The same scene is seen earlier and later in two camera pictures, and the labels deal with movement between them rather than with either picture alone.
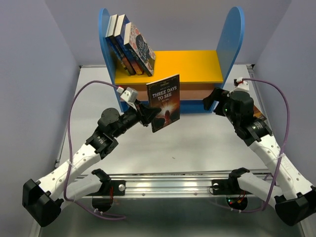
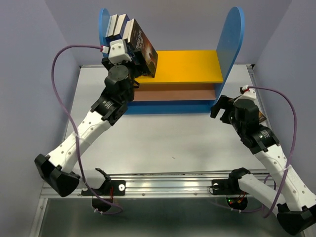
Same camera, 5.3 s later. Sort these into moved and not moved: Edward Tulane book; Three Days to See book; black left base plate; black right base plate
Moved: Three Days to See book
Not moved: black right base plate; Edward Tulane book; black left base plate
